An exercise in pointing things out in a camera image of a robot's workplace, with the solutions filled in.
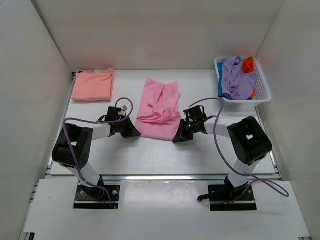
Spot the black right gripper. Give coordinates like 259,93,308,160
173,119,198,143

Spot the pink t-shirt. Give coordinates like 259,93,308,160
135,77,181,142

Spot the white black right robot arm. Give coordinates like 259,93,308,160
172,105,273,200

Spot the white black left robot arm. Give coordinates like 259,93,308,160
52,106,141,199

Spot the folded salmon t-shirt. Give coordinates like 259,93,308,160
71,68,115,102

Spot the lavender t-shirt in basket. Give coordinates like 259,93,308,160
222,55,257,100

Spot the white plastic laundry basket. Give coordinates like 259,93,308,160
214,56,272,108

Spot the orange garment in basket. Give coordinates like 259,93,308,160
242,57,255,74

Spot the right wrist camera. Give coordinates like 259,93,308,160
183,109,190,118

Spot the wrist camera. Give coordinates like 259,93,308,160
118,105,128,117
183,109,190,118

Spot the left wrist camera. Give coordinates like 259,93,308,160
118,105,128,117

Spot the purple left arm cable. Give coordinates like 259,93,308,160
63,97,135,209

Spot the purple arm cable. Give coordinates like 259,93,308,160
63,97,135,209
184,97,290,198

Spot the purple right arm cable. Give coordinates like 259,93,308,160
184,97,290,198

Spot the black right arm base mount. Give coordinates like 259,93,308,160
197,177,258,212

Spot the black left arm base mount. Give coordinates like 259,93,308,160
73,182,121,210

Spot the aluminium table edge rail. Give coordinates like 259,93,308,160
45,173,281,181

